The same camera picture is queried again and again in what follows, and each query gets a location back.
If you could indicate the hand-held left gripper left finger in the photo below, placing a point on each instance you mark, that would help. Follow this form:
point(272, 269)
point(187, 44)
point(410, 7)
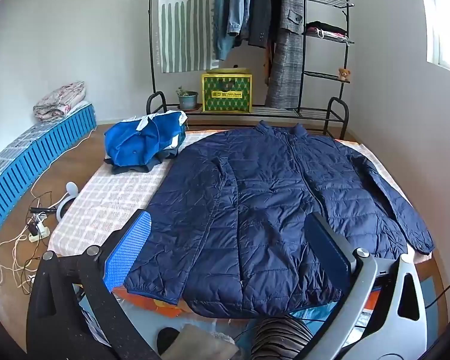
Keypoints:
point(135, 240)

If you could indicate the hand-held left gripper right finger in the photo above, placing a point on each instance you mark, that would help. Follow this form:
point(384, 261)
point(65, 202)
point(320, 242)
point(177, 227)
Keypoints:
point(328, 247)

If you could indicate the navy blue puffer jacket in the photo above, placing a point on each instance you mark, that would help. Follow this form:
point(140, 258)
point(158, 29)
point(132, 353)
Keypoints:
point(266, 195)

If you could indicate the pile of blue white clothes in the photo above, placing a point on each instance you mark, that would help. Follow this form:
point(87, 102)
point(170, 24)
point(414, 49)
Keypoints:
point(135, 142)

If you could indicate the black metal clothes rack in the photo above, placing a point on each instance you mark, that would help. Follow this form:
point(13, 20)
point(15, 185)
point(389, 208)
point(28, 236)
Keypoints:
point(247, 110)

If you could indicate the folded clothes on rack shelf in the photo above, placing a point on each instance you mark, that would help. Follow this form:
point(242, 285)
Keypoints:
point(324, 29)

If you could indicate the pink checked bed sheet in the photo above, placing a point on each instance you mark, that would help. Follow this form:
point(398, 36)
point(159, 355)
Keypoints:
point(116, 195)

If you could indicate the orange blue printed mat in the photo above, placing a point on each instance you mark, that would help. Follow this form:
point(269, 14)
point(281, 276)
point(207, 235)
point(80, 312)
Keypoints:
point(161, 307)

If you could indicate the white power strip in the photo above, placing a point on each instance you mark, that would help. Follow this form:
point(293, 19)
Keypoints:
point(37, 230)

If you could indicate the person's striped trousers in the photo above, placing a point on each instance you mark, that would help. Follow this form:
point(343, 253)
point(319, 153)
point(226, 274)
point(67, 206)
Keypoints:
point(281, 339)

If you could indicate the beige cloth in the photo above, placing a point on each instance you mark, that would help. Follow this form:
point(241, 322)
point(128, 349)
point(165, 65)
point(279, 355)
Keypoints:
point(202, 343)

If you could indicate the blue slatted plastic panel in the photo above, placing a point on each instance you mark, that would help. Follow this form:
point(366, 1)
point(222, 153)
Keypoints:
point(41, 157)

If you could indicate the small potted plant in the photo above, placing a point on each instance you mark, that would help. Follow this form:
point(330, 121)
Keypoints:
point(187, 99)

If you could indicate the folded floral blanket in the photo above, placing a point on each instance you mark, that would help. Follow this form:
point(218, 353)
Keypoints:
point(60, 99)

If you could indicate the small brown teddy bear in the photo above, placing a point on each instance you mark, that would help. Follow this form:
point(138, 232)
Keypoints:
point(344, 74)

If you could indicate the yellow green patterned box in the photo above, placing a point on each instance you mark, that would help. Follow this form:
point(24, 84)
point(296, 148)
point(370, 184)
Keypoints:
point(227, 92)

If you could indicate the grey plaid coat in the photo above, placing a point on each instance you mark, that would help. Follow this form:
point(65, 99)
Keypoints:
point(285, 67)

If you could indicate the green striped white cloth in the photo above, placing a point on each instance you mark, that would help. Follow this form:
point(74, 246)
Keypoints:
point(183, 26)

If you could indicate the light blue denim shirt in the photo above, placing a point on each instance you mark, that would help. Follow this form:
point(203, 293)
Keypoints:
point(221, 26)

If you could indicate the dark blazer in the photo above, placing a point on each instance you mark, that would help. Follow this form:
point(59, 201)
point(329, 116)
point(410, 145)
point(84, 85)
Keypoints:
point(262, 11)

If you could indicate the blue denim jacket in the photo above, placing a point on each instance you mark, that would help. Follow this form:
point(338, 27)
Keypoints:
point(240, 7)

